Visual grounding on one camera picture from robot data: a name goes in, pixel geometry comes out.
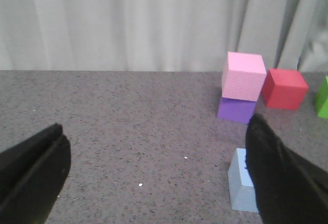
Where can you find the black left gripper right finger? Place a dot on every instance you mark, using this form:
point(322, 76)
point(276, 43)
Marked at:
point(288, 187)

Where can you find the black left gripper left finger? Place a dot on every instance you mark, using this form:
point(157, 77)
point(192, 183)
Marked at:
point(33, 173)

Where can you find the pink foam cube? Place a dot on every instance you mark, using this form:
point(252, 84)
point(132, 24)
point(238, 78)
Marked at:
point(243, 76)

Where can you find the small red foam cube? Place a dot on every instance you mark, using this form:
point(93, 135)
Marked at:
point(284, 89)

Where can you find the green foam cube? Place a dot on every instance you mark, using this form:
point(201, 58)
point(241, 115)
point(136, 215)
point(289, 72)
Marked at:
point(321, 100)

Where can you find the purple foam cube left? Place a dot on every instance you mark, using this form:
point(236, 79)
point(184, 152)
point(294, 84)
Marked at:
point(236, 110)

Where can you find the light blue foam cube smooth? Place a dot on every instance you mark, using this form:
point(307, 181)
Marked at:
point(242, 194)

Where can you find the grey-green curtain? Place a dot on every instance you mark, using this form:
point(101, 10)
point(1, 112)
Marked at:
point(161, 35)

